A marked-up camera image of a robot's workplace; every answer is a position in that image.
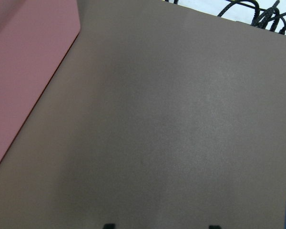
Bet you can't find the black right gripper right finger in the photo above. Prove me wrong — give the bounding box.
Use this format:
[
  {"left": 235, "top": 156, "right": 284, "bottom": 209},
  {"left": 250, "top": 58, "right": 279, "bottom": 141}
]
[{"left": 208, "top": 225, "right": 221, "bottom": 229}]

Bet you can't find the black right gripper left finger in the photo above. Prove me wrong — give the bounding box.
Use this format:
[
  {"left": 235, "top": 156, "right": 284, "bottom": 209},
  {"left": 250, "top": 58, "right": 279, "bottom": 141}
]
[{"left": 103, "top": 224, "right": 115, "bottom": 229}]

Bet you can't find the pink plastic box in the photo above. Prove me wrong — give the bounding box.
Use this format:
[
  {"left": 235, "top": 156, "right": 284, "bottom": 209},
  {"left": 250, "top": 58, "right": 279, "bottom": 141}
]
[{"left": 0, "top": 0, "right": 81, "bottom": 162}]

